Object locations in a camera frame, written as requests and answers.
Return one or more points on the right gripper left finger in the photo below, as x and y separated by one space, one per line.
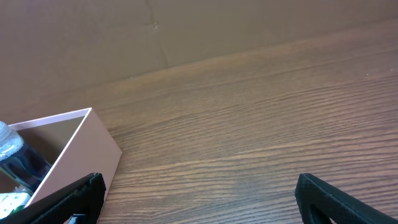
83 198

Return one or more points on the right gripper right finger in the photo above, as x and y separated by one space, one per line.
322 203

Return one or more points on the clear soap pump bottle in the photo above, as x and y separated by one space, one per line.
20 160

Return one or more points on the green white soap packet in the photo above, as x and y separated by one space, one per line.
12 202

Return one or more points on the white cardboard box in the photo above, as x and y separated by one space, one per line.
75 144

